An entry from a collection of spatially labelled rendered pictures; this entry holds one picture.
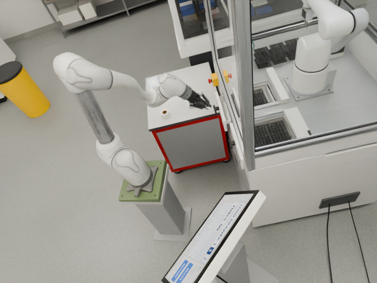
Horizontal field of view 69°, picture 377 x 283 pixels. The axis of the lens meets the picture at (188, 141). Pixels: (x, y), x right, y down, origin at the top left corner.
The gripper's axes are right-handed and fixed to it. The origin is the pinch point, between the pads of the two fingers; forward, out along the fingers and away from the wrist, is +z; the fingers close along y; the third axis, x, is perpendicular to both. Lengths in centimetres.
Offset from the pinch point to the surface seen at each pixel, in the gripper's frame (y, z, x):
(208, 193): -68, 66, -14
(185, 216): -86, 51, -32
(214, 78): 6.2, 6.6, 30.3
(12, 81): -194, -96, 151
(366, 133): 66, 31, -55
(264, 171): 15, 14, -55
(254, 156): 21, -3, -55
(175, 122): -32.1, -1.8, 10.0
